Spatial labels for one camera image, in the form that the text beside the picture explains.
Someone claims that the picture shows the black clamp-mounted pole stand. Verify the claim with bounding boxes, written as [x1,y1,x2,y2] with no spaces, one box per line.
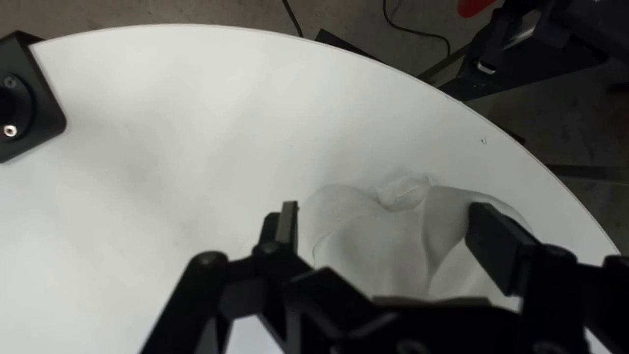
[0,32,67,164]

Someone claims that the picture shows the white towel with blue stripes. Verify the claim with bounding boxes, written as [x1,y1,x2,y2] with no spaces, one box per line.
[299,178,525,309]

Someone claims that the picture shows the thin black cable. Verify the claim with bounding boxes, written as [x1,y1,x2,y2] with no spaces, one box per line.
[281,0,454,58]

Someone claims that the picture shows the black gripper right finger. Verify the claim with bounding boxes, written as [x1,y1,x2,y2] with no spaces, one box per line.
[466,203,576,298]

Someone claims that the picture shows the round white table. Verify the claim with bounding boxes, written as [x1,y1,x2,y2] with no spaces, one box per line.
[0,26,613,354]

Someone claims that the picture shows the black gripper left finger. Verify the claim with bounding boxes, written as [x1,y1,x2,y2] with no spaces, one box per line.
[251,201,310,280]

